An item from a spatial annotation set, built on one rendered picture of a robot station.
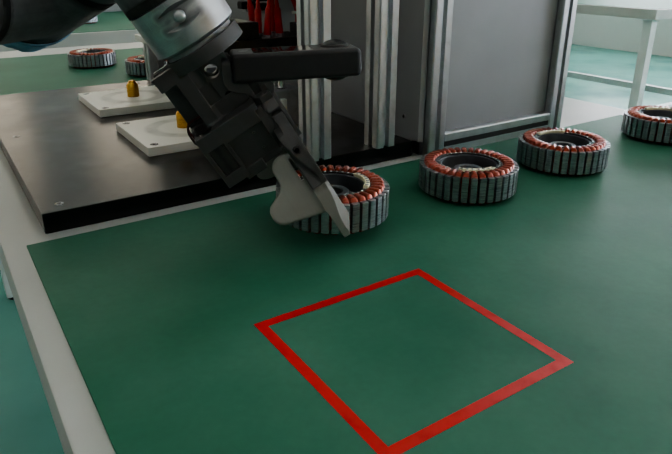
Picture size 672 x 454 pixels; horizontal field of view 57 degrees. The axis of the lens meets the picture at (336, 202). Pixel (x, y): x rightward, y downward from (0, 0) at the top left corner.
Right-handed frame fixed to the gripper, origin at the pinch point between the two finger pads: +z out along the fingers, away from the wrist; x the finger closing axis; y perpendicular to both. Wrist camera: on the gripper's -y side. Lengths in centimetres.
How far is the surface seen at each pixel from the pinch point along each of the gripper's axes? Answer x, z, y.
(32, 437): -65, 40, 87
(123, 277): 6.3, -8.2, 18.6
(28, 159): -24.2, -16.3, 29.1
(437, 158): -8.5, 6.8, -12.6
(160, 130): -29.9, -9.2, 15.0
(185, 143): -23.3, -7.4, 12.2
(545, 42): -28.6, 11.2, -38.9
